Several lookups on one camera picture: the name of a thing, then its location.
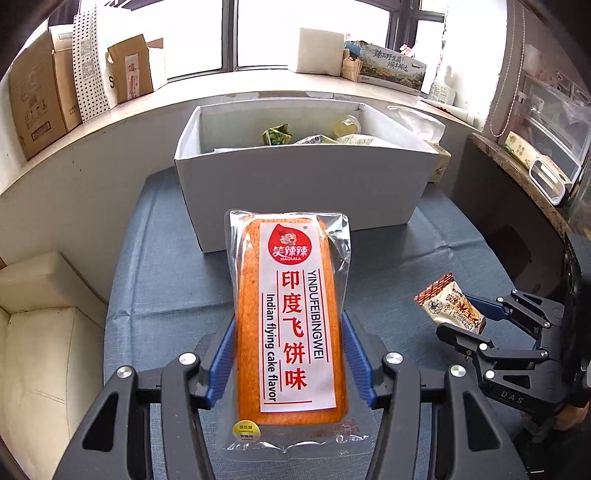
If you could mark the large brown cardboard box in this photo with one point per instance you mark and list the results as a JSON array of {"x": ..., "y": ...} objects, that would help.
[{"x": 34, "y": 97}]

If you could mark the pale cardboard box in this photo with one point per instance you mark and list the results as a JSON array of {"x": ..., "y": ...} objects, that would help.
[{"x": 67, "y": 83}]

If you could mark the pink clip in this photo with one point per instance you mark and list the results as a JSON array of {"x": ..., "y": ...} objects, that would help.
[{"x": 407, "y": 49}]

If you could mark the brown paper bag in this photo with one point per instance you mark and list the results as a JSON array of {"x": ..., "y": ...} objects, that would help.
[{"x": 351, "y": 67}]

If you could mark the brown brick pattern snack packet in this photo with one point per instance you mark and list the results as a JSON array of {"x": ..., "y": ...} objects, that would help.
[{"x": 443, "y": 300}]

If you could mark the white tube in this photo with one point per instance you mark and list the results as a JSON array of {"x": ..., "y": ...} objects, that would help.
[{"x": 452, "y": 110}]

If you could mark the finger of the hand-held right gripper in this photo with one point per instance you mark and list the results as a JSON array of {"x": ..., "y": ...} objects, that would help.
[
  {"x": 485, "y": 307},
  {"x": 461, "y": 339}
]

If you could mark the white plastic bottle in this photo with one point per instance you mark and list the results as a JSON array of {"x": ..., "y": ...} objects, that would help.
[{"x": 442, "y": 90}]

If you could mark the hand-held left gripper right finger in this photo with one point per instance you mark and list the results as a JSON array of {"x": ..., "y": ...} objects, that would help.
[{"x": 358, "y": 364}]

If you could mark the brown marble counter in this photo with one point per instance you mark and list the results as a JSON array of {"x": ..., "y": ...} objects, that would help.
[{"x": 512, "y": 180}]

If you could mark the white foam box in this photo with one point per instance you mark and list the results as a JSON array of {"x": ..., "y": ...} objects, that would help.
[{"x": 321, "y": 50}]

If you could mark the pale snack packets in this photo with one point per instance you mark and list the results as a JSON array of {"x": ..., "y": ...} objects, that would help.
[{"x": 362, "y": 140}]

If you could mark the beige sofa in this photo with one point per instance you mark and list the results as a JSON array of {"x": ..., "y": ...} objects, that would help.
[{"x": 41, "y": 369}]

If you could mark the landscape printed box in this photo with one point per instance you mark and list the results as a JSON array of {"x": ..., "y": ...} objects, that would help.
[{"x": 392, "y": 69}]

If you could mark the white cardboard box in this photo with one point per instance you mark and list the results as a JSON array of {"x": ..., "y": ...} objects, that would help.
[{"x": 300, "y": 194}]

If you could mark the small open cardboard box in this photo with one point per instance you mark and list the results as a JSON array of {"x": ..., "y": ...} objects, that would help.
[{"x": 131, "y": 69}]

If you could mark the dark window frame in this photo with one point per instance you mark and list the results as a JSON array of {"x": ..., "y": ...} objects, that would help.
[{"x": 228, "y": 34}]

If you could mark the clear plastic lidded container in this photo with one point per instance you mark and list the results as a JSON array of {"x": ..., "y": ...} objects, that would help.
[{"x": 551, "y": 182}]

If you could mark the green snack packet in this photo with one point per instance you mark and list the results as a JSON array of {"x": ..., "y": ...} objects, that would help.
[{"x": 277, "y": 134}]

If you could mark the stone windowsill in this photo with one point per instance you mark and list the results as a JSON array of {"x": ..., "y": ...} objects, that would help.
[{"x": 138, "y": 120}]

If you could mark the small green white box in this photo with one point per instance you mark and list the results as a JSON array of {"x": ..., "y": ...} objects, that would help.
[{"x": 519, "y": 147}]

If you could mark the polka dot paper bag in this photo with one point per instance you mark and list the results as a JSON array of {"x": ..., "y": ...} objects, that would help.
[{"x": 90, "y": 64}]

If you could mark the blue tablecloth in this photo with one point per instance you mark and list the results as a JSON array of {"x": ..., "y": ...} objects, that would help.
[{"x": 161, "y": 277}]

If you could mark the orange flatbread snack packet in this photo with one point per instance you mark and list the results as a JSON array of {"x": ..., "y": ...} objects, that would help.
[{"x": 286, "y": 323}]

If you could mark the light blue snack packet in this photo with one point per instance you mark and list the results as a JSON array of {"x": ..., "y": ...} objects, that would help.
[{"x": 316, "y": 139}]

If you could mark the yellow tissue pack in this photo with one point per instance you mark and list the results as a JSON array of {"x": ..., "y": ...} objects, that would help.
[{"x": 418, "y": 122}]

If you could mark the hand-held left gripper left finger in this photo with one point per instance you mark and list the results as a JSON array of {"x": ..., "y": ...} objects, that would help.
[{"x": 221, "y": 362}]

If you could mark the clear plastic storage drawers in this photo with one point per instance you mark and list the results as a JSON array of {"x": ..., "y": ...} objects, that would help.
[{"x": 558, "y": 110}]

